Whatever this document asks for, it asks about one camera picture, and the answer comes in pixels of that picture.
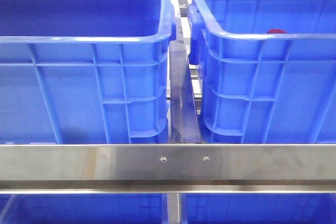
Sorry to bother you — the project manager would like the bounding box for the steel vertical post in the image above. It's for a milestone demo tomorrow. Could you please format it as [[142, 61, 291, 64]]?
[[162, 193, 187, 224]]

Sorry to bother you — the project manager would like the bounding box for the red push button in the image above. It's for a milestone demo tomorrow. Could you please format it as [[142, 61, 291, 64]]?
[[267, 28, 287, 34]]

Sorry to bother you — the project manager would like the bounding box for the blue bin at right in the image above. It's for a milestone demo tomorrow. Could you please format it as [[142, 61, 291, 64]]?
[[188, 0, 335, 144]]

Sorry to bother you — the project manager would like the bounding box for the lower right blue bin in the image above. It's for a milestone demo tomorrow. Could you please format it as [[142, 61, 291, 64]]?
[[183, 194, 335, 223]]

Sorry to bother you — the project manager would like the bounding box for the blue bin with mixed buttons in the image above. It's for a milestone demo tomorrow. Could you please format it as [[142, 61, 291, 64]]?
[[1, 0, 175, 144]]

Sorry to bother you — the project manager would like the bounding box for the lower left blue bin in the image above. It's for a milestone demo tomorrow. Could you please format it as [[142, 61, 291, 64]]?
[[1, 194, 168, 223]]

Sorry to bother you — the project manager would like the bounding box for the steel divider rail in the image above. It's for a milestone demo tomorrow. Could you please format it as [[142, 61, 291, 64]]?
[[169, 14, 202, 144]]

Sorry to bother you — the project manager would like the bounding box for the stainless steel front rail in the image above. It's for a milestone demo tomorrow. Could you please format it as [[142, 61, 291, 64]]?
[[1, 144, 335, 194]]

